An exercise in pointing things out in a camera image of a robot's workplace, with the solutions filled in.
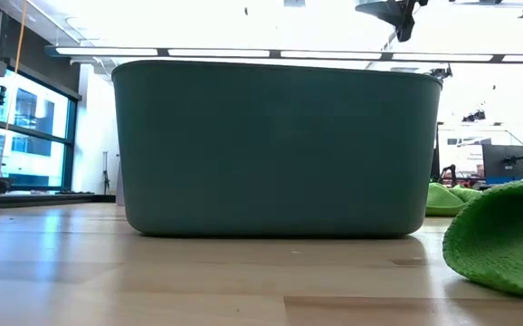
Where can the black aluminium table frame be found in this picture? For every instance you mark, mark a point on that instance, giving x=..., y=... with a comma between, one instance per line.
x=53, y=199

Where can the long ceiling light bar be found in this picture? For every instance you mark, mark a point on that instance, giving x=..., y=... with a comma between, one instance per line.
x=221, y=52

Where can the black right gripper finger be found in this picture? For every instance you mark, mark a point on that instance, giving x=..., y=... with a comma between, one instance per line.
x=381, y=10

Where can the red and black equipment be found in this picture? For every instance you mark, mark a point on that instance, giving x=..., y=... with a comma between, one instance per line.
x=463, y=176

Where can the dark blue window frame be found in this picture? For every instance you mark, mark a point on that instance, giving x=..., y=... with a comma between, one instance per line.
x=69, y=136

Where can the black ceiling fixture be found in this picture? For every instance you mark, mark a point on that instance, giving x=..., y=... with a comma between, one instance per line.
x=474, y=116
x=442, y=72

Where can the black tripod stand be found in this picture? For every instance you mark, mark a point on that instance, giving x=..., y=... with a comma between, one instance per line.
x=106, y=176

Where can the black computer monitor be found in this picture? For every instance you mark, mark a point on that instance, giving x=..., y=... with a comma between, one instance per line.
x=497, y=163

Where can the dark computer monitor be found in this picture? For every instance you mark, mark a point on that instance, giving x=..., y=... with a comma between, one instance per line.
x=435, y=163

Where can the teal plastic basket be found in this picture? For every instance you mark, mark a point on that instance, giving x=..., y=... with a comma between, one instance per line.
x=275, y=149

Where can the green microfiber towel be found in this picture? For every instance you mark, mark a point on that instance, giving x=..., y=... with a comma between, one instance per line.
x=501, y=235
x=442, y=201

